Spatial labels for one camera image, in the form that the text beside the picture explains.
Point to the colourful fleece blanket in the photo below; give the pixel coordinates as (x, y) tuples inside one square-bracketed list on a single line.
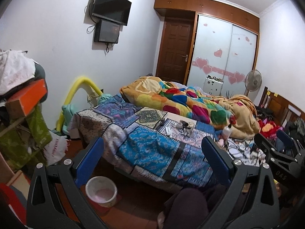
[(217, 111)]

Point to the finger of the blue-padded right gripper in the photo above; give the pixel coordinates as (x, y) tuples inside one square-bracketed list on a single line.
[(293, 145), (265, 145)]

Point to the white plastic trash bin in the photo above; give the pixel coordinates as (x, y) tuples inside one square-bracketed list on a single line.
[(102, 191)]

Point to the white tape roll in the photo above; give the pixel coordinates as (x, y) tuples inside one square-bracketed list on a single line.
[(179, 125)]

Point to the white bedside cabinet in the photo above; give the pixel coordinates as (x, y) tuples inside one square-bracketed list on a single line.
[(212, 86)]

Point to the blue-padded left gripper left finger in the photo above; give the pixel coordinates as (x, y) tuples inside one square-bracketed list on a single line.
[(44, 206)]

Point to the orange cardboard box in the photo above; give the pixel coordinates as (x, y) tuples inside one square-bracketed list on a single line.
[(24, 101)]

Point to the blue patchwork bedspread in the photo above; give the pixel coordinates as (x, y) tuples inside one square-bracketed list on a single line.
[(145, 144)]

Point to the small black wall monitor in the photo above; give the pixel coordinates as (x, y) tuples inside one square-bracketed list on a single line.
[(106, 32)]

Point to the wooden headboard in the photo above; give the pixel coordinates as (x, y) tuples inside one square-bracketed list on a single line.
[(283, 110)]

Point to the brown wooden door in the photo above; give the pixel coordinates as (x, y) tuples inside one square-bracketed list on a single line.
[(174, 49)]

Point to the green patterned bag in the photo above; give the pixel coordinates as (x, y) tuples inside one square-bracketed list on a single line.
[(23, 141)]

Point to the sliding wardrobe with hearts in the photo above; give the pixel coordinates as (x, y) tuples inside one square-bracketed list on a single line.
[(222, 50)]

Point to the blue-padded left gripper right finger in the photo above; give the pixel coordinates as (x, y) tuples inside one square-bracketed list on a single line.
[(261, 205)]

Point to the yellow foam bed rail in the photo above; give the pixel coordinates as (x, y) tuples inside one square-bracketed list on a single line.
[(80, 82)]

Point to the black wall television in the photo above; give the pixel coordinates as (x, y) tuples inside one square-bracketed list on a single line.
[(117, 11)]

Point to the white pump bottle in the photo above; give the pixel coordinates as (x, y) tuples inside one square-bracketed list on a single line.
[(226, 132)]

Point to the white cloth pile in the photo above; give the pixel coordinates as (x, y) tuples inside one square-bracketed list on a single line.
[(16, 69)]

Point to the standing electric fan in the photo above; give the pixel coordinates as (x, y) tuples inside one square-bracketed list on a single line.
[(253, 81)]

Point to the white shopping bag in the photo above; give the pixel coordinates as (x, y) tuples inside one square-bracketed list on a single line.
[(55, 150)]

